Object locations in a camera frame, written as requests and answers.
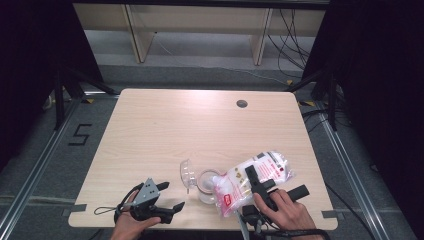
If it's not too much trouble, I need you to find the person's right hand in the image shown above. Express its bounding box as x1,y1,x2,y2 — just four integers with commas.
253,189,314,232

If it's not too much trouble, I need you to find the white floor cable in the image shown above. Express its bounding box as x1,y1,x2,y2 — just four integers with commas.
154,31,289,85

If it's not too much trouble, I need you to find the grey cord loop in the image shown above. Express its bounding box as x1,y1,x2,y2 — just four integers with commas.
94,205,134,216

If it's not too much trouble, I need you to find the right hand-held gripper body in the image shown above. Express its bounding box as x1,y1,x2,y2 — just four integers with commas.
238,184,310,240

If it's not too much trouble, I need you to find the aluminium floor rail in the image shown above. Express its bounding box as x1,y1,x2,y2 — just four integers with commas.
314,103,401,240
0,96,84,235

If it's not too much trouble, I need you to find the bundle of black cables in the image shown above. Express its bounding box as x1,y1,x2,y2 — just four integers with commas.
268,9,313,80

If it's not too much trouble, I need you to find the red and white sugar bag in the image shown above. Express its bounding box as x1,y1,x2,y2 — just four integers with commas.
212,150,296,218

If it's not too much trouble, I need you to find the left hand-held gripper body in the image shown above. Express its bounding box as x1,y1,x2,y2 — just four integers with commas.
131,177,174,225

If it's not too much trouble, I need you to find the black metal stand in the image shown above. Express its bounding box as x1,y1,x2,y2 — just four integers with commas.
286,68,338,132
53,66,118,131

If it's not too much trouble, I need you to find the beige wooden shelf unit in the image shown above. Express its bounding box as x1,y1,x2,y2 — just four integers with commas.
72,3,327,66

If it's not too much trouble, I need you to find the black floor cable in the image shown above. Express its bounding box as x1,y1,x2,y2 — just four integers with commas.
324,182,378,240

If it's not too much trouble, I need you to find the black curtain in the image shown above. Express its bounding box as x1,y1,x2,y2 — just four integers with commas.
0,0,105,172
301,0,424,240

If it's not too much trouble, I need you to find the glass jar with hinged lid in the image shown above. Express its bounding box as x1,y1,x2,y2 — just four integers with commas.
179,158,224,205

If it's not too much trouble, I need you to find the person's left hand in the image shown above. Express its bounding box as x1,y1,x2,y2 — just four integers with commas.
110,213,162,240

